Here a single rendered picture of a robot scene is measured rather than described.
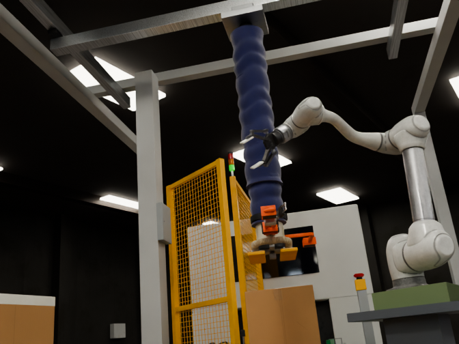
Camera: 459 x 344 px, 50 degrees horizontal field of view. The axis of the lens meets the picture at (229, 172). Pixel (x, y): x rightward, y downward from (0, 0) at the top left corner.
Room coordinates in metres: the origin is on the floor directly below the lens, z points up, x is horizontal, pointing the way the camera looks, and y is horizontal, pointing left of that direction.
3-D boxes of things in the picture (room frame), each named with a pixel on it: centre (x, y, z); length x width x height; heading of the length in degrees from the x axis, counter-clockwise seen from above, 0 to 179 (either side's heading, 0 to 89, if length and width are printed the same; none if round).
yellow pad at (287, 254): (2.98, -0.31, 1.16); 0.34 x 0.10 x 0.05; 177
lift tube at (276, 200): (2.99, -0.22, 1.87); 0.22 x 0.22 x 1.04
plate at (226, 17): (2.99, -0.22, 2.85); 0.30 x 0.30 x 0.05; 79
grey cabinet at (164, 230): (3.79, 0.55, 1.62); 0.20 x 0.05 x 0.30; 169
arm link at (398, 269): (2.46, -0.83, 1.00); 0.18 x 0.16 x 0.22; 17
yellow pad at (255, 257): (2.99, -0.12, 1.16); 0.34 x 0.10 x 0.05; 177
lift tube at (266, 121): (2.99, -0.22, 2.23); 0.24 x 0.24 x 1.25
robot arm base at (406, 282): (2.49, -0.84, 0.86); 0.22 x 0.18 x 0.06; 142
